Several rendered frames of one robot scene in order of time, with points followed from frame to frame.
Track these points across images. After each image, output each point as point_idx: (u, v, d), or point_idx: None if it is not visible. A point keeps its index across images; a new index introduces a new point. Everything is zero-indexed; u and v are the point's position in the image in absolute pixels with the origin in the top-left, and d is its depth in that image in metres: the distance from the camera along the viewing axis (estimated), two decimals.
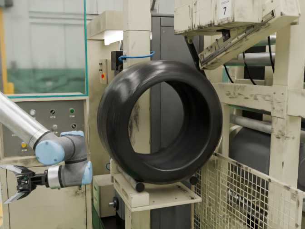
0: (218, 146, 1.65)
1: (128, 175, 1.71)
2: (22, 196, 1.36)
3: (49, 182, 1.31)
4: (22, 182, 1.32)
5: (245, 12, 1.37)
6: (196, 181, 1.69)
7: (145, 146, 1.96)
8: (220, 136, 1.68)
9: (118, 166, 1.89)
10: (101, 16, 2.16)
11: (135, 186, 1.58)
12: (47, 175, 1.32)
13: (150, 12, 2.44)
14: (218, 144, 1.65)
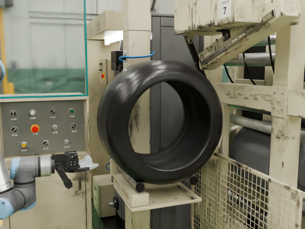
0: (218, 146, 1.65)
1: (128, 175, 1.71)
2: None
3: (48, 155, 1.51)
4: (72, 156, 1.54)
5: (245, 12, 1.37)
6: (196, 181, 1.69)
7: (145, 146, 1.96)
8: (220, 136, 1.68)
9: (118, 166, 1.89)
10: (101, 16, 2.16)
11: (135, 186, 1.58)
12: (50, 158, 1.49)
13: (150, 12, 2.44)
14: (218, 144, 1.65)
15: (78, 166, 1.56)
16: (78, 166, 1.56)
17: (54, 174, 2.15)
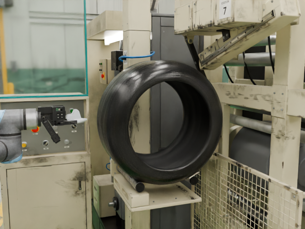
0: (189, 177, 1.62)
1: (127, 177, 1.71)
2: None
3: (34, 108, 1.47)
4: (59, 110, 1.49)
5: (245, 12, 1.37)
6: (189, 182, 1.68)
7: (145, 146, 1.96)
8: (196, 173, 1.66)
9: (118, 168, 1.89)
10: (101, 16, 2.16)
11: (135, 189, 1.58)
12: (36, 110, 1.44)
13: (150, 12, 2.44)
14: (191, 176, 1.63)
15: None
16: (66, 120, 1.52)
17: (54, 174, 2.15)
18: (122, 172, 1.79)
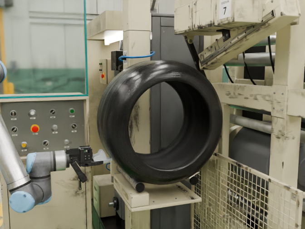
0: (189, 177, 1.62)
1: (127, 177, 1.71)
2: None
3: (63, 150, 1.53)
4: (86, 151, 1.56)
5: (245, 12, 1.37)
6: (189, 182, 1.68)
7: (145, 146, 1.96)
8: (196, 173, 1.66)
9: (118, 168, 1.89)
10: (101, 16, 2.16)
11: (135, 189, 1.58)
12: (65, 152, 1.51)
13: (150, 12, 2.44)
14: (191, 176, 1.63)
15: (91, 161, 1.59)
16: (91, 160, 1.59)
17: (54, 174, 2.15)
18: (122, 172, 1.79)
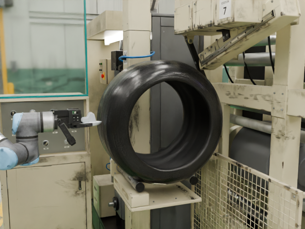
0: (154, 183, 1.56)
1: (127, 179, 1.71)
2: None
3: (51, 111, 1.50)
4: (75, 112, 1.52)
5: (245, 12, 1.37)
6: (197, 180, 1.69)
7: (145, 146, 1.96)
8: (161, 185, 1.61)
9: (119, 170, 1.89)
10: (101, 16, 2.16)
11: (137, 191, 1.58)
12: (52, 113, 1.47)
13: (150, 12, 2.44)
14: (156, 183, 1.57)
15: None
16: (81, 122, 1.55)
17: (54, 174, 2.15)
18: (123, 174, 1.79)
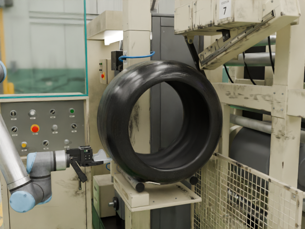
0: (149, 181, 1.55)
1: (127, 179, 1.71)
2: None
3: (63, 150, 1.54)
4: (86, 151, 1.56)
5: (245, 12, 1.37)
6: (194, 176, 1.68)
7: (145, 146, 1.96)
8: (155, 184, 1.60)
9: (119, 170, 1.89)
10: (101, 16, 2.16)
11: (137, 191, 1.58)
12: (65, 152, 1.51)
13: (150, 12, 2.44)
14: (151, 181, 1.56)
15: (92, 161, 1.59)
16: (92, 160, 1.59)
17: (54, 174, 2.15)
18: (123, 174, 1.79)
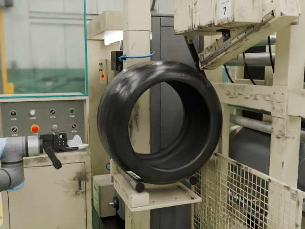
0: (131, 171, 1.51)
1: (128, 181, 1.72)
2: None
3: (36, 135, 1.49)
4: (61, 136, 1.51)
5: (245, 12, 1.37)
6: (197, 179, 1.69)
7: (145, 146, 1.96)
8: (135, 177, 1.56)
9: None
10: (101, 16, 2.16)
11: (139, 191, 1.58)
12: (37, 137, 1.46)
13: (150, 12, 2.44)
14: (132, 172, 1.52)
15: None
16: (67, 146, 1.54)
17: (54, 174, 2.15)
18: None
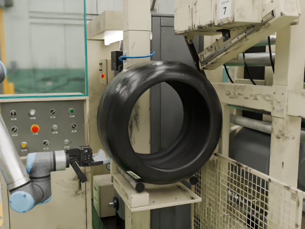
0: (131, 171, 1.51)
1: (128, 181, 1.72)
2: None
3: (63, 150, 1.54)
4: (86, 151, 1.56)
5: (245, 12, 1.37)
6: (197, 179, 1.69)
7: (145, 146, 1.96)
8: (135, 177, 1.56)
9: None
10: (101, 16, 2.16)
11: (139, 191, 1.58)
12: (64, 152, 1.51)
13: (150, 12, 2.44)
14: (132, 172, 1.52)
15: (91, 161, 1.59)
16: (91, 160, 1.59)
17: (54, 174, 2.15)
18: None
